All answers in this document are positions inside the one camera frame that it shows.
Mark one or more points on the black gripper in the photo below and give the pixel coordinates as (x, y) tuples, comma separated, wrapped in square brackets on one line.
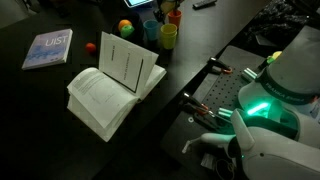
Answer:
[(161, 4)]

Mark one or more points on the orange plastic cup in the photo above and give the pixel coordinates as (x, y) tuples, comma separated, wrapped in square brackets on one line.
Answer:
[(174, 19)]

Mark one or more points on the yellow plastic cup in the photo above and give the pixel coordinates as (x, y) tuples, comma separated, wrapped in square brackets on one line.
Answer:
[(168, 28), (169, 42)]

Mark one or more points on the blue plastic cup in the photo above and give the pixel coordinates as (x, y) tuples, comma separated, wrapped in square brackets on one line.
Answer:
[(151, 30)]

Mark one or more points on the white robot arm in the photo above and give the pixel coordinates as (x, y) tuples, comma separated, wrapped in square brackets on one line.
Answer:
[(283, 156)]

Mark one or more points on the tablet with lit screen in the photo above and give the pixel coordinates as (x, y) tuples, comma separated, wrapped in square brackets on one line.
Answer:
[(136, 2)]

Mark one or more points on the black bowl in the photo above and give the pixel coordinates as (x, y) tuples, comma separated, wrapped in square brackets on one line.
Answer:
[(138, 28)]

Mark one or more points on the orange toy fruit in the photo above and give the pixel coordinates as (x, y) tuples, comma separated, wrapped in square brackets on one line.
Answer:
[(124, 23)]

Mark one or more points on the black remote control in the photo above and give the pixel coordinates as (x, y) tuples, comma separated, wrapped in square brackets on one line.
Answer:
[(204, 4)]

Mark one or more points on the green toy fruit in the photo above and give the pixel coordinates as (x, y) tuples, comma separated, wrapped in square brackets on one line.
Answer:
[(127, 31)]

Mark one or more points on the small orange ball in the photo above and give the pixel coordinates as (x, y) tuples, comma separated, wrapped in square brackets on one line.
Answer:
[(90, 48)]

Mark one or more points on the black clamp with orange tip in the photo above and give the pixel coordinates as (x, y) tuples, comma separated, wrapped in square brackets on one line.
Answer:
[(220, 65)]

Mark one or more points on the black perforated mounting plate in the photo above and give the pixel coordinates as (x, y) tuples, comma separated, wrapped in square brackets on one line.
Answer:
[(223, 90)]

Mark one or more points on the thick open white book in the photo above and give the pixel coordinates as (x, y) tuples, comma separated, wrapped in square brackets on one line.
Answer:
[(100, 96)]

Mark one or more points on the silver metal cylinder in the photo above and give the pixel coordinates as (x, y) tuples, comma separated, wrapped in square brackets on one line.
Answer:
[(249, 74), (225, 113)]

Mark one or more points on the small metal washer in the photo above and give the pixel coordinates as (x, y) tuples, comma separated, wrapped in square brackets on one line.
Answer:
[(191, 119)]

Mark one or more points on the dark speckled fabric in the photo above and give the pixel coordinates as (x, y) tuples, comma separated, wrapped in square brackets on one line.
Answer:
[(280, 16)]

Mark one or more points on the closed UIST book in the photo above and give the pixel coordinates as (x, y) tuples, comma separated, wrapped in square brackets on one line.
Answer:
[(48, 48)]

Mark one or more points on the white paper label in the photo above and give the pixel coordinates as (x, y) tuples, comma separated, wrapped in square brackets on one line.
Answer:
[(208, 160)]

